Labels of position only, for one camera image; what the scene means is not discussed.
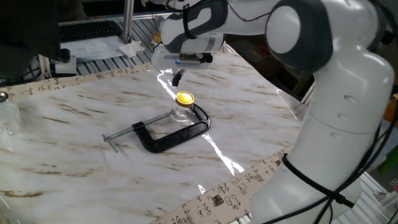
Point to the gold packet with white paper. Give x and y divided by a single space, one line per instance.
156 38

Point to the aluminium frame post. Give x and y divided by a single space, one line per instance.
127 18
308 93
44 67

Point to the black C-clamp with steel screw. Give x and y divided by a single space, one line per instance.
174 138

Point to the gold metal jar lid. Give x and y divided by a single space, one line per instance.
185 99

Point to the crumpled white tissue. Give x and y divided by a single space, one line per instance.
130 49

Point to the stack of printed papers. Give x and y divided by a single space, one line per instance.
93 48

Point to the empty clear jar silver lid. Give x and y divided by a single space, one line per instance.
11 118

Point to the marble pattern plastic sheet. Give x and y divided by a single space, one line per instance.
77 161

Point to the small clear glass jar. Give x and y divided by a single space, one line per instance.
182 114

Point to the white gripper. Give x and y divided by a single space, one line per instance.
161 59

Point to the green object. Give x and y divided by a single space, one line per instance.
388 165

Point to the black computer keyboard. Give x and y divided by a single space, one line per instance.
90 30

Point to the beige calligraphy paper sheet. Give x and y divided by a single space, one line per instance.
224 199

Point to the white block with black knob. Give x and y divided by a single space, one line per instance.
66 67

